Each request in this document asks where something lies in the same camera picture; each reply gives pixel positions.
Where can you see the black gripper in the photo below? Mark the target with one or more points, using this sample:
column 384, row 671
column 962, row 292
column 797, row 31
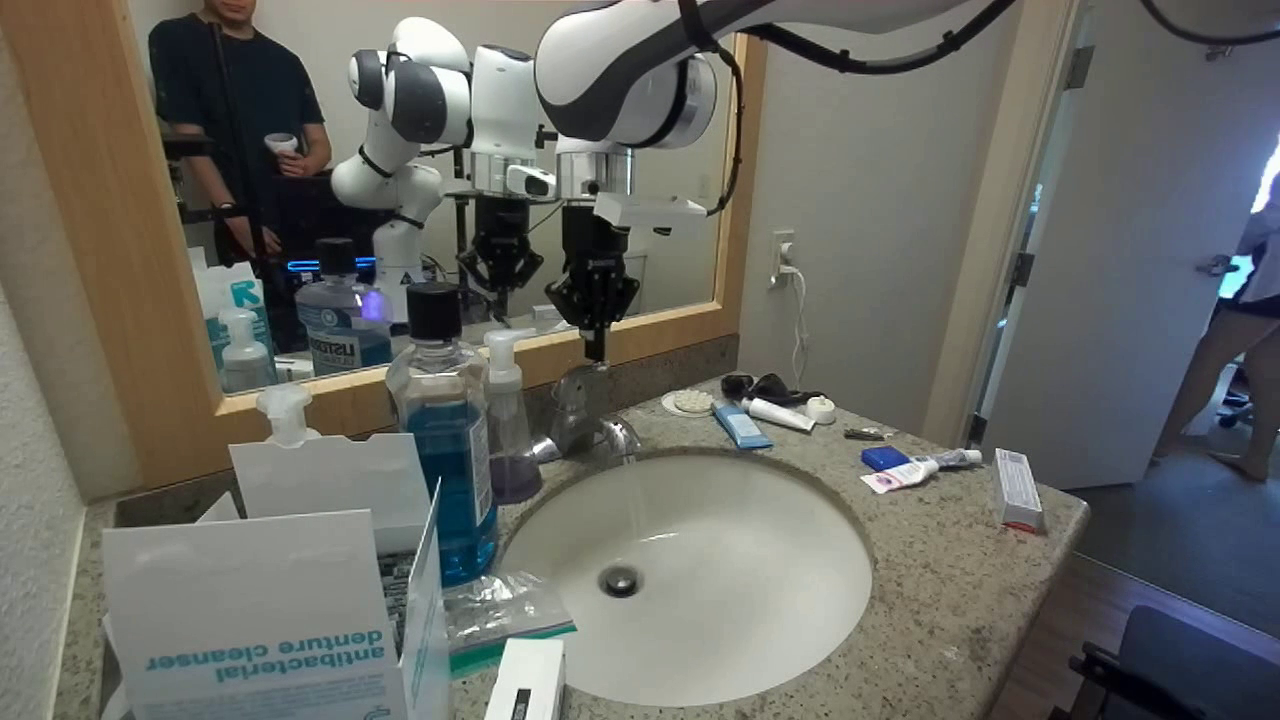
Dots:
column 595, row 239

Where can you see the wall outlet plate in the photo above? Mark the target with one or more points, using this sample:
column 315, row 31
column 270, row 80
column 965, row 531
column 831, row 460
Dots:
column 785, row 242

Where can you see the small blue container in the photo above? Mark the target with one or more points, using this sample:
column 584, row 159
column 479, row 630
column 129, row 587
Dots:
column 880, row 458

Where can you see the small clear pump bottle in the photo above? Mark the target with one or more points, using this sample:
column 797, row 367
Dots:
column 284, row 419

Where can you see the round white floss case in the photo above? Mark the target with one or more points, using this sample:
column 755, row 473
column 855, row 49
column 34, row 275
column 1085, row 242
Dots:
column 822, row 409

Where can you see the white oval sink basin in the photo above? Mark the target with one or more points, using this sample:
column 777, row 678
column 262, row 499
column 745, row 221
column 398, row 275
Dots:
column 745, row 587

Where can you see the long white box red end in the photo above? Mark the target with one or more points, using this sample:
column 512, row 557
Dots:
column 1017, row 486

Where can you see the plain white carton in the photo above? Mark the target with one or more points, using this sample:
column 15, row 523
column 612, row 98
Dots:
column 320, row 482

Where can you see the wooden door frame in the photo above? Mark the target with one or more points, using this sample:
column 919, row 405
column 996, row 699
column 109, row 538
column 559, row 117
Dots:
column 994, row 203

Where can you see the dark purple round cap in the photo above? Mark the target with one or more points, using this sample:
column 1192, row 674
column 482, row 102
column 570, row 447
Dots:
column 517, row 482

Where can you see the plain white tube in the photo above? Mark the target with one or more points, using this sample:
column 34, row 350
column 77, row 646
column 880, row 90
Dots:
column 777, row 412

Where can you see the light blue tube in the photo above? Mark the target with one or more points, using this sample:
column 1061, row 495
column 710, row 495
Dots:
column 742, row 427

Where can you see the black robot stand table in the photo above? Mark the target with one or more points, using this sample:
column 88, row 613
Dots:
column 1175, row 665

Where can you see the white plug charger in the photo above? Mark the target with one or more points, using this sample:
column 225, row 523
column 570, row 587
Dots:
column 785, row 275

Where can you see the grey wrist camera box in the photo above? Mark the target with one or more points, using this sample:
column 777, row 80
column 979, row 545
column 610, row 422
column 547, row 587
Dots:
column 653, row 211

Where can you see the wood framed mirror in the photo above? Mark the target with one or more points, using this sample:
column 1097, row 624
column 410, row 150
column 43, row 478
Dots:
column 666, row 326

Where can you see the white tube with red print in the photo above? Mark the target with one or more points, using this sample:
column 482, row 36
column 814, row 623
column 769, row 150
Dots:
column 902, row 478

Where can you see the slim clear bottle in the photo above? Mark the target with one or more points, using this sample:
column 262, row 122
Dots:
column 505, row 400

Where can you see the chrome sink faucet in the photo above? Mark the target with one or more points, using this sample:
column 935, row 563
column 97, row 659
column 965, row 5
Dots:
column 612, row 438

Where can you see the zip bag with green seal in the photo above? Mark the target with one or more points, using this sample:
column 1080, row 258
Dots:
column 502, row 604

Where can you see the round white soap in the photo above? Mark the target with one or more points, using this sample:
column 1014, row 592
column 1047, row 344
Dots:
column 688, row 400

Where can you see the metal sink drain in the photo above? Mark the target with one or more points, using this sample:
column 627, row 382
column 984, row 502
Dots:
column 616, row 581

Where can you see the white door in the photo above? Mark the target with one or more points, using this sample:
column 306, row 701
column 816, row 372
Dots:
column 1135, row 265

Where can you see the clear plastic packaging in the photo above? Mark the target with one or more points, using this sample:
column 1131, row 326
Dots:
column 424, row 624

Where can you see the blue mouthwash bottle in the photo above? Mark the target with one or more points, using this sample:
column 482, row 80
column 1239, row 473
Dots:
column 446, row 467

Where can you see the small clear tube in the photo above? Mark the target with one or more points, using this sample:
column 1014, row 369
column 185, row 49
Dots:
column 959, row 458

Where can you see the white denture cleanser box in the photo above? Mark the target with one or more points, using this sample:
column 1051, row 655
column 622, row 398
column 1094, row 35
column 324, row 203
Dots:
column 240, row 587

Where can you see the white box with black stripe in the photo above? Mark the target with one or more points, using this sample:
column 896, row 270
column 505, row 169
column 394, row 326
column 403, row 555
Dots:
column 535, row 674

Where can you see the small slim grey tube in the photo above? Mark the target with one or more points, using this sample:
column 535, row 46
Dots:
column 865, row 434

